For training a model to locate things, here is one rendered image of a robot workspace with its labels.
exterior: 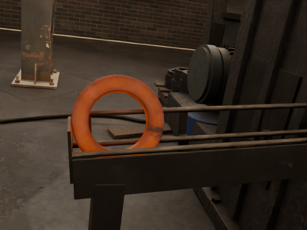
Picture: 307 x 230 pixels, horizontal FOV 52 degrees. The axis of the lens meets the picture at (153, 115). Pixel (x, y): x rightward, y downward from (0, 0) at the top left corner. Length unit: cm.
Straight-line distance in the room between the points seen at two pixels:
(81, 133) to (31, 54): 255
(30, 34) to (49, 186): 180
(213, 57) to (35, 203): 123
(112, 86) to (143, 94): 6
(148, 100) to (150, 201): 98
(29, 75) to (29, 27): 43
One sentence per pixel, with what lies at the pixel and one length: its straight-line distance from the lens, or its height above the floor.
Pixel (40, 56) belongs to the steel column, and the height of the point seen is 27.
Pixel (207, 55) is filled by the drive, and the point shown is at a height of 63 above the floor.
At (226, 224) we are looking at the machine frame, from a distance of 142.
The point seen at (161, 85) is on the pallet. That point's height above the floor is 14.
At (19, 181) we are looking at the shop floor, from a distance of 167.
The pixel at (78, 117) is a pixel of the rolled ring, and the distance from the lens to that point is 62.
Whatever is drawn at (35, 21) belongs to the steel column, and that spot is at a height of 57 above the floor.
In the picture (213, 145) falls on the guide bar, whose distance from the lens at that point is 65.
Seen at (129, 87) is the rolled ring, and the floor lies 72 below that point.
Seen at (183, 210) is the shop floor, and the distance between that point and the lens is 154.
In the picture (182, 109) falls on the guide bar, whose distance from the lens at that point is 69.
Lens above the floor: 89
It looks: 20 degrees down
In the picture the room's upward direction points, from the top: 8 degrees clockwise
